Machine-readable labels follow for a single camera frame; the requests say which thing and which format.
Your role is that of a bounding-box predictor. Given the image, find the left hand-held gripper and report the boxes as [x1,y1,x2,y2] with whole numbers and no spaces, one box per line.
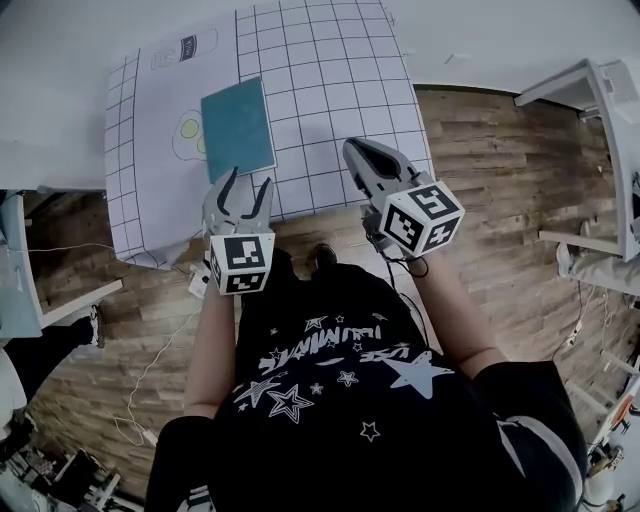
[201,166,278,298]

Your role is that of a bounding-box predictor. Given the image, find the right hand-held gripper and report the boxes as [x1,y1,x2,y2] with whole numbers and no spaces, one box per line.
[341,136,466,262]

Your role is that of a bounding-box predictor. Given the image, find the teal notebook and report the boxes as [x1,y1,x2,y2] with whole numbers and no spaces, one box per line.
[200,75,279,185]

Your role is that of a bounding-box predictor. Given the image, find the person's left forearm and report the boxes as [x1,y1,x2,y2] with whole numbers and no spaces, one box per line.
[184,291,242,420]

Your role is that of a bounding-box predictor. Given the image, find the person's right forearm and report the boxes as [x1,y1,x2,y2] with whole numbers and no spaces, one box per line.
[416,251,507,377]

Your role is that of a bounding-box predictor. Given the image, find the white grid tablecloth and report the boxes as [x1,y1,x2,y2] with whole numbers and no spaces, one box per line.
[104,0,433,272]

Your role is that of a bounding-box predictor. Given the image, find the person's black trousers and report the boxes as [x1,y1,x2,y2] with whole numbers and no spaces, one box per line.
[238,248,401,331]

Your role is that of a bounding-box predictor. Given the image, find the white desk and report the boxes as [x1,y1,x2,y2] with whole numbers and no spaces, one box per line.
[513,57,640,265]

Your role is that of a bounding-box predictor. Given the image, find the pale blue desk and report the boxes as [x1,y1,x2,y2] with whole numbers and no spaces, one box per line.
[0,187,124,341]

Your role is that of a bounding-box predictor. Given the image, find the black star print shirt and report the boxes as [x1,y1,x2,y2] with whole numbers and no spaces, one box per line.
[144,294,590,512]

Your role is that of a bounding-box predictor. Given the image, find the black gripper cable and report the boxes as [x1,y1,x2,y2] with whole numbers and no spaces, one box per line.
[369,234,431,346]

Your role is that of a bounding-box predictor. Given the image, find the white cable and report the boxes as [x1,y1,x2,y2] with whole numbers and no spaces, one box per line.
[113,299,202,445]

